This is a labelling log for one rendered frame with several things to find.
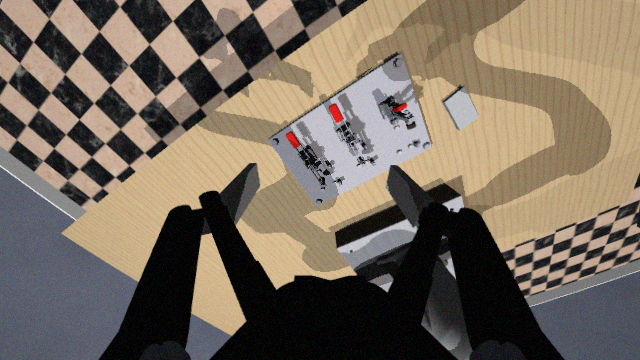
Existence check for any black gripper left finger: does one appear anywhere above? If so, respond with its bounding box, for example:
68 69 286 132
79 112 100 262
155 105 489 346
99 163 313 360

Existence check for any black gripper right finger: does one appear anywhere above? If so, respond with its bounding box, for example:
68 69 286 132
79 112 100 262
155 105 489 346
359 165 565 360

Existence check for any black toggle clamp with red handle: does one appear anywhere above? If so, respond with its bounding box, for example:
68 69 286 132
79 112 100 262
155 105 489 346
286 131 326 188
329 103 367 168

